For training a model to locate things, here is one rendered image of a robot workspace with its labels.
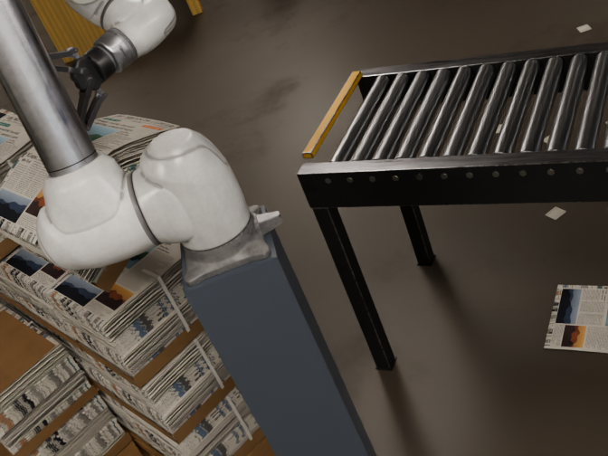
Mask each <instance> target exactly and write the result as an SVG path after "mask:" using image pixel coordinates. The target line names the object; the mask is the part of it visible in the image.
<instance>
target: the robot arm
mask: <svg viewBox="0 0 608 456"><path fill-rule="evenodd" d="M64 1H65V2H66V4H67V5H68V6H69V7H70V8H71V9H73V10H74V11H75V12H76V13H78V14H79V15H81V16H82V17H83V18H85V19H86V20H88V21H89V22H91V23H92V24H95V25H96V26H98V27H100V28H102V29H103V30H105V31H106V32H105V33H104V34H103V35H102V36H101V37H99V38H98V39H97V40H96V41H95V42H94V43H93V47H91V48H90V49H89V50H88V51H86V52H85V53H84V54H83V55H82V56H81V57H80V56H79V54H78V48H76V47H69V48H67V49H65V50H64V51H60V52H49V53H48V52H47V51H46V49H45V47H44V45H43V42H42V40H41V38H40V36H39V34H38V33H37V31H36V29H35V27H34V25H33V22H32V20H31V18H30V16H29V14H28V13H27V11H26V9H25V7H24V4H23V2H22V0H0V83H1V85H2V87H3V89H4V91H5V93H6V95H7V97H8V99H9V100H10V102H11V104H12V106H13V108H14V110H15V112H16V114H17V116H18V118H19V119H20V121H21V123H22V125H23V126H24V129H25V131H26V133H27V135H28V137H29V139H30V140H31V141H32V143H33V146H34V148H35V150H36V152H37V154H38V156H39V158H40V159H41V160H42V162H43V165H44V167H45V169H46V171H47V173H48V174H47V175H46V176H45V178H44V182H43V190H42V193H43V198H44V202H45V206H44V207H43V208H41V210H40V212H39V213H38V216H37V219H36V236H37V240H38V243H39V245H40V247H41V249H42V251H43V253H44V254H45V256H46V257H47V258H48V259H49V261H51V262H52V263H53V264H55V265H57V266H60V267H62V268H64V269H68V270H88V269H96V268H100V267H105V266H108V265H111V264H114V263H117V262H120V261H124V260H127V259H129V258H132V257H134V256H137V255H139V254H141V253H143V252H146V251H148V250H150V249H152V248H154V247H156V246H158V245H160V244H162V243H182V245H183V247H184V250H185V262H186V273H185V283H186V284H187V286H189V287H193V286H195V285H197V284H199V283H200V282H202V281H204V280H207V279H209V278H212V277H213V276H216V275H218V274H221V273H224V272H226V271H229V270H232V269H235V268H237V267H240V266H242V265H244V264H247V263H249V262H252V261H259V260H264V259H266V258H268V257H269V256H270V255H271V249H270V247H269V245H268V244H267V243H266V242H265V237H264V234H265V233H268V232H269V231H271V230H273V229H274V228H276V227H278V226H279V225H281V224H282V223H283V221H282V219H281V218H280V212H279V211H274V212H269V213H265V214H262V213H261V208H260V207H259V206H258V205H253V206H250V207H248V205H247V204H246V201H245V198H244V195H243V192H242V189H241V187H240V185H239V183H238V180H237V178H236V176H235V174H234V172H233V171H232V169H231V167H230V165H229V164H228V162H227V160H226V159H225V157H224V156H223V154H222V153H221V152H220V151H219V149H218V148H217V147H216V146H215V145H214V144H213V143H212V142H211V141H210V140H209V139H207V138H206V137H205V136H203V135H202V134H200V133H199V132H196V131H194V130H192V129H189V128H175V129H171V130H168V131H166V132H164V133H162V134H160V135H158V136H157V137H155V138H154V139H153V140H152V141H151V142H150V143H149V144H148V145H147V146H146V147H145V149H144V151H143V153H142V155H141V157H140V159H139V167H138V168H137V169H136V170H135V171H134V172H131V173H128V174H126V172H125V171H124V170H123V169H122V168H121V166H120V165H119V164H118V163H117V162H116V160H115V159H114V158H113V157H111V156H109V155H106V154H104V153H102V152H99V151H96V149H95V147H94V146H93V144H92V142H91V140H90V137H89V135H88V132H87V131H89V130H90V129H91V126H92V124H93V122H94V120H95V118H96V116H97V114H98V111H99V109H100V106H101V103H102V102H103V101H104V100H105V99H106V98H107V97H108V94H107V93H106V92H103V90H102V89H101V88H100V85H101V83H103V82H104V81H106V80H107V79H108V78H109V77H110V76H112V75H113V74H114V73H115V72H116V73H119V72H122V71H123V70H124V69H126V68H127V67H128V66H129V65H130V64H131V63H132V62H134V61H135V60H136V59H137V58H139V57H141V56H143V55H146V54H147V53H149V52H151V51H152V50H153V49H155V48H156V47H157V46H158V45H159V44H161V43H162V42H163V41H164V40H165V38H166V37H167V36H168V35H169V34H170V32H171V31H172V30H173V28H174V27H175V25H176V11H175V9H174V7H173V6H172V5H171V4H170V3H169V1H168V0H64ZM65 57H69V58H74V60H73V64H72V66H71V67H66V66H56V65H53V63H52V60H54V59H60V58H65ZM57 71H61V72H70V76H71V77H70V78H71V80H72V81H73V82H74V84H75V86H76V87H77V89H79V90H80V92H79V95H80V97H79V102H78V107H77V110H76V109H75V107H74V105H73V103H72V101H71V98H70V96H69V94H68V92H67V90H66V89H65V87H64V85H63V83H62V80H61V78H60V76H59V74H58V72H57ZM93 90H95V91H96V92H95V94H94V96H95V97H94V98H93V100H92V102H91V104H90V107H89V109H88V111H87V108H88V104H89V99H90V96H91V93H92V91H93ZM85 91H86V92H85Z"/></svg>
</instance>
